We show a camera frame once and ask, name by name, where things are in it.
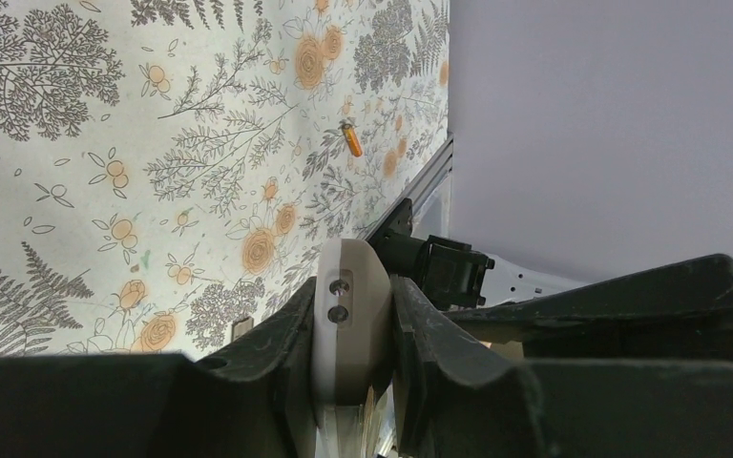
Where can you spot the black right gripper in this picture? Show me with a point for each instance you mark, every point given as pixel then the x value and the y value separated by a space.
pixel 680 311

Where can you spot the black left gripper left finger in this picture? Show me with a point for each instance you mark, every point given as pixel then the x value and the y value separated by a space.
pixel 249 399

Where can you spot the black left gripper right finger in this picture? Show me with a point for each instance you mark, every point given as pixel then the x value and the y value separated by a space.
pixel 453 397

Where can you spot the beige battery cover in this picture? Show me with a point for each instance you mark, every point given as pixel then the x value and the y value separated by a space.
pixel 241 327

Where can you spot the beige remote control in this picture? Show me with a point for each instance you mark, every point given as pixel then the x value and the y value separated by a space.
pixel 350 352

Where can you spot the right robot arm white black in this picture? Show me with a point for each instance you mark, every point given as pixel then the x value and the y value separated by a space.
pixel 454 276

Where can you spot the floral patterned table mat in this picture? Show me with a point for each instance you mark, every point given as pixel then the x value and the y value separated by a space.
pixel 170 167

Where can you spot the orange battery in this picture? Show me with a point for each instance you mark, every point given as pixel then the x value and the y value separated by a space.
pixel 351 139

